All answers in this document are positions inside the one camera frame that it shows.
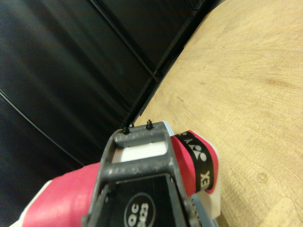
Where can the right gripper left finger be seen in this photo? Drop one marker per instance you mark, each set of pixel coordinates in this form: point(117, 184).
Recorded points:
point(139, 166)

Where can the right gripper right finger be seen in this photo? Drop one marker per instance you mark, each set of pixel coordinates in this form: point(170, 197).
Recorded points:
point(203, 212)

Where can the black curtain stand pole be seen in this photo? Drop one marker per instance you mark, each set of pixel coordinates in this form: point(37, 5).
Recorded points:
point(124, 39)

